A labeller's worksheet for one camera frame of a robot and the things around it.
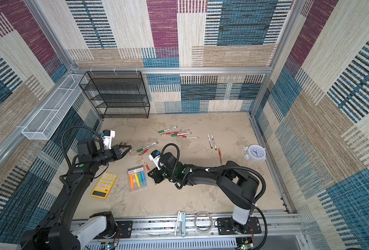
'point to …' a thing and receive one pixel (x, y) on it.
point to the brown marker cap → (125, 144)
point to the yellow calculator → (104, 185)
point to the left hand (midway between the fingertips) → (130, 145)
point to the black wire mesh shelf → (117, 94)
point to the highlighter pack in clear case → (137, 179)
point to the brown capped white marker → (213, 142)
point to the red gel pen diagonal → (147, 166)
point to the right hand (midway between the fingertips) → (150, 176)
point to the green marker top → (165, 129)
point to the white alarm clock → (254, 152)
